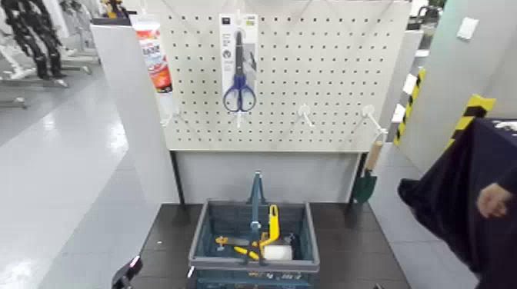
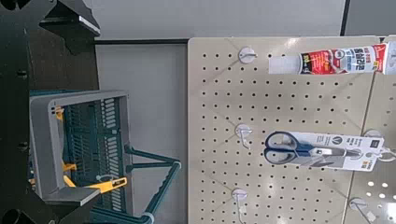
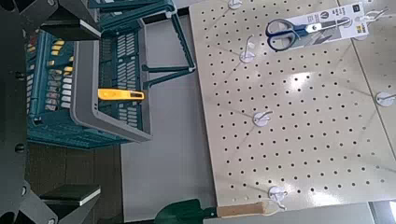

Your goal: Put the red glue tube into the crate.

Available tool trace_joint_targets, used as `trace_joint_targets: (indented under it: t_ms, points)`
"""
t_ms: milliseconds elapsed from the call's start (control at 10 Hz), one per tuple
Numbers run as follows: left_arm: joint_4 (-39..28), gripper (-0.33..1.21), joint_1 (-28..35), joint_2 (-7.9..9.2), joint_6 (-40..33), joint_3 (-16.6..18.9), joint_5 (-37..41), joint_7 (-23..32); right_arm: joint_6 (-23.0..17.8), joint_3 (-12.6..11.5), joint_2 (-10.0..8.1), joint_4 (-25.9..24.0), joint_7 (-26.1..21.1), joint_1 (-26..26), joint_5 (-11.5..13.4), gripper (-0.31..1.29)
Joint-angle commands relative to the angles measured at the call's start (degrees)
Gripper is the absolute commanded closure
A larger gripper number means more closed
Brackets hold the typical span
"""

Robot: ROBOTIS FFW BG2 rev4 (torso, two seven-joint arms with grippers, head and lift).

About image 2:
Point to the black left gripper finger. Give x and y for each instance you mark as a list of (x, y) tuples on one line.
[(67, 213), (71, 28)]

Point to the red and white glue tube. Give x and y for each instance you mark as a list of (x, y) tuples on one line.
[(327, 60)]

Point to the teal crate with grey rim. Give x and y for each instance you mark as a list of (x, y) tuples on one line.
[(93, 140)]

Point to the yellow utility knife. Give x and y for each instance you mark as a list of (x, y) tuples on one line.
[(107, 185)]

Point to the white pegboard hook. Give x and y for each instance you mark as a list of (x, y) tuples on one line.
[(247, 55), (239, 194), (357, 203), (372, 133), (243, 130)]

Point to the light perforated pegboard panel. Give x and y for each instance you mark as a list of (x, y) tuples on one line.
[(280, 102), (384, 102)]

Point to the blue scissors on card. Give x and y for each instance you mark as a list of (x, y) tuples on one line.
[(299, 149)]

